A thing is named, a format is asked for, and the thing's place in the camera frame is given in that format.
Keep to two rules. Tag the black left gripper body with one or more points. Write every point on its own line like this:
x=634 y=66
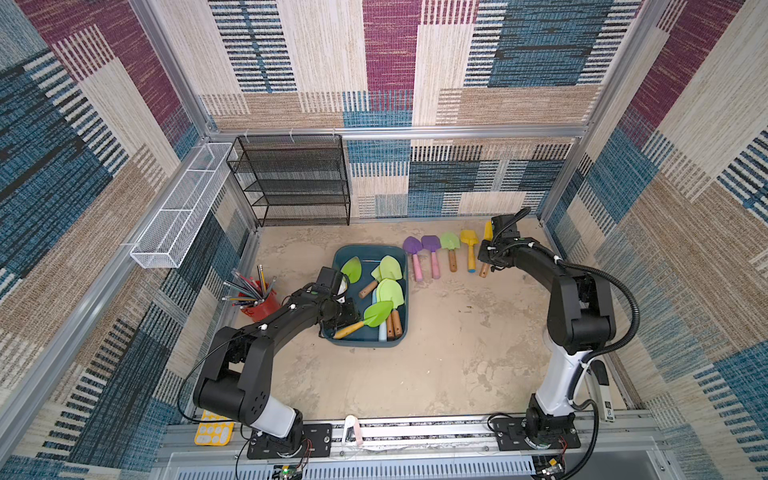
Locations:
x=344 y=314

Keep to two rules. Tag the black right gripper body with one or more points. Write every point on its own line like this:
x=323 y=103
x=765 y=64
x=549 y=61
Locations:
x=496 y=253

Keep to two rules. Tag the green shovel yellow handle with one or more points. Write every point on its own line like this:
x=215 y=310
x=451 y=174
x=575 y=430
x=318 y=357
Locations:
x=373 y=316

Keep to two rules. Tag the yellow shovel wooden handle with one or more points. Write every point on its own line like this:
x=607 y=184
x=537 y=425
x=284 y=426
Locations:
x=483 y=254

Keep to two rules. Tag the green shovel wooden handle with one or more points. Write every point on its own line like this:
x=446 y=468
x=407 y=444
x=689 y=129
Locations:
x=451 y=243

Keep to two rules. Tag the purple shovel pink handle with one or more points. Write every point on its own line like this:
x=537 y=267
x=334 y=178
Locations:
x=432 y=244
x=413 y=247

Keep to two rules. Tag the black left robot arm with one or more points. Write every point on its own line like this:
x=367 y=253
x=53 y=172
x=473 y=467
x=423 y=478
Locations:
x=236 y=375

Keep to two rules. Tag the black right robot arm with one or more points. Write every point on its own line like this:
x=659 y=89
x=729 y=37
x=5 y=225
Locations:
x=580 y=326

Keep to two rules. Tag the teal plastic storage box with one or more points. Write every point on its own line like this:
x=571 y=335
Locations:
x=370 y=256

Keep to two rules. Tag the red pencil holder cup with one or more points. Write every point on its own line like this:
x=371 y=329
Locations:
x=254 y=297

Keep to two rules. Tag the white black stapler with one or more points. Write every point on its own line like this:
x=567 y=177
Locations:
x=599 y=388

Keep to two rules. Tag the yellow calculator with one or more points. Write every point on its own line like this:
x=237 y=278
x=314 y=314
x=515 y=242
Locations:
x=213 y=430

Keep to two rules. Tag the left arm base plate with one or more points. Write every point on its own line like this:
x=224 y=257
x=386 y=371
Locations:
x=314 y=439

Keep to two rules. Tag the black wire shelf rack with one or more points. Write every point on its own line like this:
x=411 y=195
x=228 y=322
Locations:
x=293 y=180

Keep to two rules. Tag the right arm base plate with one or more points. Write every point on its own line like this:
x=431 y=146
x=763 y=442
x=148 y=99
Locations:
x=511 y=435

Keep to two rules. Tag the white mesh wall basket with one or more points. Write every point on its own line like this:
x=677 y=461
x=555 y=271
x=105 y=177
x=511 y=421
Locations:
x=173 y=228

